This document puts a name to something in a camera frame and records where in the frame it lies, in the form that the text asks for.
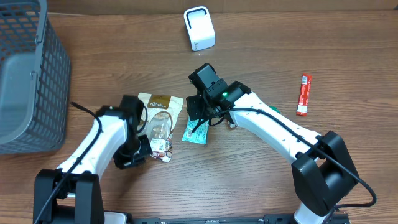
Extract teal wet wipes pack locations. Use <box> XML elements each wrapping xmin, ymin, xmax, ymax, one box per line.
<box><xmin>182</xmin><ymin>117</ymin><xmax>209</xmax><ymax>144</ymax></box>

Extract beige brown snack pouch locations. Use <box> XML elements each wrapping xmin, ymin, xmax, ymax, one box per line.
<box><xmin>138</xmin><ymin>93</ymin><xmax>184</xmax><ymax>162</ymax></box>

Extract orange small snack box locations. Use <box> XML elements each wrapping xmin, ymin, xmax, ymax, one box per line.
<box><xmin>228</xmin><ymin>121</ymin><xmax>238</xmax><ymax>129</ymax></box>

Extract red snack stick packet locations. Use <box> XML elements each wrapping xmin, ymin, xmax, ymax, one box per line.
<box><xmin>297</xmin><ymin>73</ymin><xmax>312</xmax><ymax>116</ymax></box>

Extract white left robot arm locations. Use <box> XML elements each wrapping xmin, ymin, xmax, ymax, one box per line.
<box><xmin>33</xmin><ymin>101</ymin><xmax>152</xmax><ymax>223</ymax></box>

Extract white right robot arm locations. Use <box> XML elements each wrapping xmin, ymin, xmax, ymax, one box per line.
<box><xmin>187</xmin><ymin>78</ymin><xmax>361</xmax><ymax>223</ymax></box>

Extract white barcode scanner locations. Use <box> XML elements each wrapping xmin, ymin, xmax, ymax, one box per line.
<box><xmin>183</xmin><ymin>6</ymin><xmax>216</xmax><ymax>52</ymax></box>

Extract green round can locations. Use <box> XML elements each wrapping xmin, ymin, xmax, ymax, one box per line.
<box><xmin>269</xmin><ymin>106</ymin><xmax>280</xmax><ymax>114</ymax></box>

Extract grey plastic mesh basket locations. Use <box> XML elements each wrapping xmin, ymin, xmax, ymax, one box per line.
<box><xmin>1</xmin><ymin>0</ymin><xmax>71</xmax><ymax>154</ymax></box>

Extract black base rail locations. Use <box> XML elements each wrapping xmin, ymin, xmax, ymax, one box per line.
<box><xmin>130</xmin><ymin>213</ymin><xmax>351</xmax><ymax>224</ymax></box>

